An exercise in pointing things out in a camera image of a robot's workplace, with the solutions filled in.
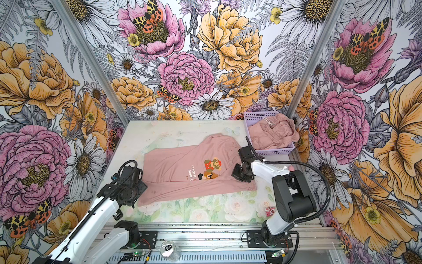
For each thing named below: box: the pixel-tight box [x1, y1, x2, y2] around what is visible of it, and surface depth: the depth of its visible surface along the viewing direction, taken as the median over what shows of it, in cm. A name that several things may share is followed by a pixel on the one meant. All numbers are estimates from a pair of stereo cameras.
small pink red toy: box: [264, 206, 276, 218], surface depth 80 cm
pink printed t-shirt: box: [137, 133, 258, 207], surface depth 99 cm
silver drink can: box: [159, 240, 182, 261], surface depth 62 cm
